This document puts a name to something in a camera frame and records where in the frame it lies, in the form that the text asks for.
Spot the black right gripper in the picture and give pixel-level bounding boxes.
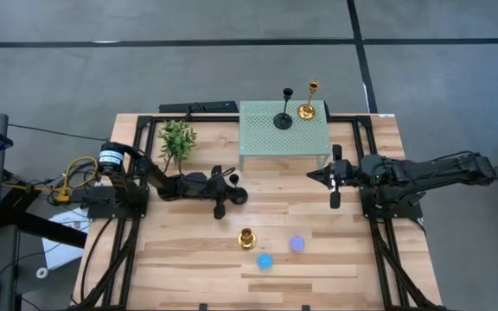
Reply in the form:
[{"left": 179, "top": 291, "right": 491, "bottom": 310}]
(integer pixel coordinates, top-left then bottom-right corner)
[{"left": 306, "top": 144, "right": 363, "bottom": 210}]

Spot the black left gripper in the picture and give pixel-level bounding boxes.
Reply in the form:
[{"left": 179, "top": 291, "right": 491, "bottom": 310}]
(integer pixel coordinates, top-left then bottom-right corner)
[{"left": 188, "top": 165, "right": 241, "bottom": 220}]

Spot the gold candlestick holder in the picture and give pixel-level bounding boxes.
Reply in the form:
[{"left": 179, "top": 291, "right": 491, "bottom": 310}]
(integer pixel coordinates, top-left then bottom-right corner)
[
  {"left": 297, "top": 79, "right": 321, "bottom": 122},
  {"left": 237, "top": 227, "right": 258, "bottom": 251}
]

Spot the blue candle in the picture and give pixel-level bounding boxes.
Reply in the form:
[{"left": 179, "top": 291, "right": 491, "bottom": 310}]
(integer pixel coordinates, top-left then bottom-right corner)
[{"left": 256, "top": 252, "right": 274, "bottom": 271}]

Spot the mint green perforated shelf riser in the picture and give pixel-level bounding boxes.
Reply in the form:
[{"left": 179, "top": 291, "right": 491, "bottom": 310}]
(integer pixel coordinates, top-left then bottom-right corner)
[{"left": 238, "top": 99, "right": 333, "bottom": 172}]

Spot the green plant in white pot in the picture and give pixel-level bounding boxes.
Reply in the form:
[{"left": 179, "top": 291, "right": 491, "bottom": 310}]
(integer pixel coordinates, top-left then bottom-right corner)
[{"left": 156, "top": 119, "right": 199, "bottom": 175}]

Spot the black power strip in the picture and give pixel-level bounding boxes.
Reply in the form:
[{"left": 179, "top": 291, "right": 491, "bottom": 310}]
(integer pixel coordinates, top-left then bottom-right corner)
[{"left": 158, "top": 100, "right": 239, "bottom": 116}]

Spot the white paper sheet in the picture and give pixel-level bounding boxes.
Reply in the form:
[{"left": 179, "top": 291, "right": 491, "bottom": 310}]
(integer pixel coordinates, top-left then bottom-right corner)
[{"left": 41, "top": 206, "right": 91, "bottom": 271}]

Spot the black desk stand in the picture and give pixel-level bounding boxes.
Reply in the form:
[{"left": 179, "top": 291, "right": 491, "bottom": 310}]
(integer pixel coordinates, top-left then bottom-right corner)
[{"left": 0, "top": 170, "right": 89, "bottom": 251}]

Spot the black aluminium table frame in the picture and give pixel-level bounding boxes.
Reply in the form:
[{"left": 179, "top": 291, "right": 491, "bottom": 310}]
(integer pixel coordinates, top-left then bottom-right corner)
[{"left": 70, "top": 112, "right": 445, "bottom": 311}]

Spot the yellow cable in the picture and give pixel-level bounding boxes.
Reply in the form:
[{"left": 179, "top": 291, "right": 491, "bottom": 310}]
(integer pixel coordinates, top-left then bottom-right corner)
[{"left": 1, "top": 155, "right": 99, "bottom": 205}]

